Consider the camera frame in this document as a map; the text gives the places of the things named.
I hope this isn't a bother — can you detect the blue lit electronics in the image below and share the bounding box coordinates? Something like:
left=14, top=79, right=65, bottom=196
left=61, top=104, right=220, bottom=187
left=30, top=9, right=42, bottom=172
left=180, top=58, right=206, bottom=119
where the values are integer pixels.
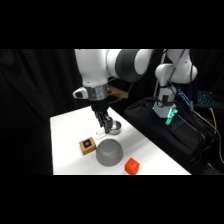
left=177, top=88, right=219, bottom=109

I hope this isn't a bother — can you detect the wooden block with blue dot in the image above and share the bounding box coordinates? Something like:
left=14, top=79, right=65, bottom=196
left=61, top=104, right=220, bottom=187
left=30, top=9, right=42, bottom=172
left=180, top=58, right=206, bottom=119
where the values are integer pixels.
left=78, top=136, right=98, bottom=156

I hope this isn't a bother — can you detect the grey upturned bowl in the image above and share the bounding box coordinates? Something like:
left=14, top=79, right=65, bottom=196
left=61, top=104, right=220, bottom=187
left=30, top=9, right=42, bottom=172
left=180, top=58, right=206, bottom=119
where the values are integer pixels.
left=95, top=138, right=124, bottom=167

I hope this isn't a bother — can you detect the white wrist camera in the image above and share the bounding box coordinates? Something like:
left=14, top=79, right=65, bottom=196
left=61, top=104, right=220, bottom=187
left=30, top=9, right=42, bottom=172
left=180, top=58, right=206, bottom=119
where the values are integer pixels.
left=72, top=87, right=90, bottom=100

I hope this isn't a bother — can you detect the small silver metal pot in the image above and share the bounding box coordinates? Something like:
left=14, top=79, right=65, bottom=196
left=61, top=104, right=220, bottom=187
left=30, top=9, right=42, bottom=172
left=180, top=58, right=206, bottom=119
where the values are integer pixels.
left=95, top=120, right=123, bottom=138

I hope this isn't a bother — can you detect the yellow cable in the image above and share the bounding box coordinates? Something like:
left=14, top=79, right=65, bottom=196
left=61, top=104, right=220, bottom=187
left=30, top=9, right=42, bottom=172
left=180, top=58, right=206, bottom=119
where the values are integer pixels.
left=193, top=107, right=222, bottom=152

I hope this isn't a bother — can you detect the black curtain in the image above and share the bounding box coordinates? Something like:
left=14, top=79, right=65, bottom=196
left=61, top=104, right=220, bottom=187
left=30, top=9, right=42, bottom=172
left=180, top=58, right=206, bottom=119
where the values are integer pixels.
left=0, top=49, right=224, bottom=176

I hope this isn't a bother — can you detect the black robot stand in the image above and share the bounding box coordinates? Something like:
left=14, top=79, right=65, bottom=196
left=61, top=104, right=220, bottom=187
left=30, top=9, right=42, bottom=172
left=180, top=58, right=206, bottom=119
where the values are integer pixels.
left=123, top=97, right=224, bottom=175

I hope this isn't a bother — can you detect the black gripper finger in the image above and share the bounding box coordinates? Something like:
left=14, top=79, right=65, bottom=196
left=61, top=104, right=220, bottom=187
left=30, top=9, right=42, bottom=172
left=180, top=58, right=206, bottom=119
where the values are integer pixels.
left=102, top=116, right=113, bottom=132
left=95, top=114, right=105, bottom=128

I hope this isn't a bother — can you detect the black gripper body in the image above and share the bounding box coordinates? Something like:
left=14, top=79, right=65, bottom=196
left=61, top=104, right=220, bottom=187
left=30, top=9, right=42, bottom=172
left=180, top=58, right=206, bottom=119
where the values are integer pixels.
left=89, top=98, right=112, bottom=125

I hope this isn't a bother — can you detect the tan wooden object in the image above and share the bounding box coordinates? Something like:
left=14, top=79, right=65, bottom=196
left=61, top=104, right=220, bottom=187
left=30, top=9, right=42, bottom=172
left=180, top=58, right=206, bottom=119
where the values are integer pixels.
left=107, top=84, right=130, bottom=101

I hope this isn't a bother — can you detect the orange cube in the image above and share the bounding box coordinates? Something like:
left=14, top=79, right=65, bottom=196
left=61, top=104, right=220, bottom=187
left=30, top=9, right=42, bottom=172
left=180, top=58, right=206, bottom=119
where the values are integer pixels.
left=124, top=157, right=140, bottom=175

